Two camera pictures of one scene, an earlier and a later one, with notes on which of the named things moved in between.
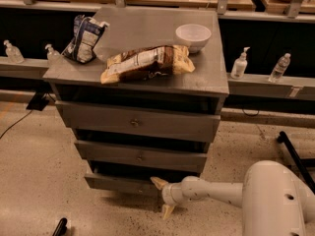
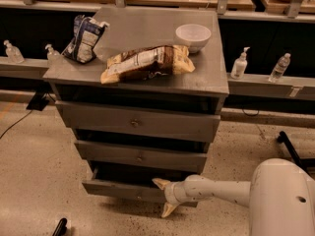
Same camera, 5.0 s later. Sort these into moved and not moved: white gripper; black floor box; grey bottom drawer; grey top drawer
Moved: grey bottom drawer
Not moved: grey top drawer; white gripper; black floor box
